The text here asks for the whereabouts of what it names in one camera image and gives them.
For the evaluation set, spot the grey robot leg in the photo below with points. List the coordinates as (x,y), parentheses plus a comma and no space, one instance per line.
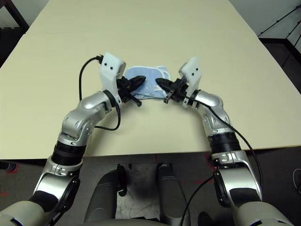
(171,195)
(103,200)

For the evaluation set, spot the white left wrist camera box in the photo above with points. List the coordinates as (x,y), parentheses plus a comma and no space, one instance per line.
(110,70)

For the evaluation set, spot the red floor tape cross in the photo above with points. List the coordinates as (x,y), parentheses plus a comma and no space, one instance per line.
(200,181)

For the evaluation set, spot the black framed side table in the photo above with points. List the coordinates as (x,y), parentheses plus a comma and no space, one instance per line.
(16,14)

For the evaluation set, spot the light blue towel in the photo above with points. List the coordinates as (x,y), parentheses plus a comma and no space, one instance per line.
(150,75)

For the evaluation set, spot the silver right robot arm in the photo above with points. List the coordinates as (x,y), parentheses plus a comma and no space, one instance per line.
(216,110)

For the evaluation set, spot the grey robot left leg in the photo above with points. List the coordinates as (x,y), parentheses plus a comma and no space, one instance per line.
(103,200)

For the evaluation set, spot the red floor tape mark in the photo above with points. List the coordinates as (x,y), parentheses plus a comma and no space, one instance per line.
(16,169)

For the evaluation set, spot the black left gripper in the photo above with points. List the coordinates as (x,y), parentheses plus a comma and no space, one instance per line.
(123,90)

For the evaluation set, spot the grey robot right leg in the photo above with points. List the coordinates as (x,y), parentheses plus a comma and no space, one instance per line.
(171,195)

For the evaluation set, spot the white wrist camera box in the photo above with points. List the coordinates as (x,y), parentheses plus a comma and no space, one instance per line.
(192,73)
(110,70)

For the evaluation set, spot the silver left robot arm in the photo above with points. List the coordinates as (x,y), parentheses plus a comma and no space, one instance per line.
(80,117)

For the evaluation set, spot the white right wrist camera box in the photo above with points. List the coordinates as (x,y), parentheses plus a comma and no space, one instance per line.
(192,73)

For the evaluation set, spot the black table base foot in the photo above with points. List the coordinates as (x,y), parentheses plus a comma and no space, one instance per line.
(7,166)

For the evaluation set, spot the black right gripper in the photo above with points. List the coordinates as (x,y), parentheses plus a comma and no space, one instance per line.
(179,90)

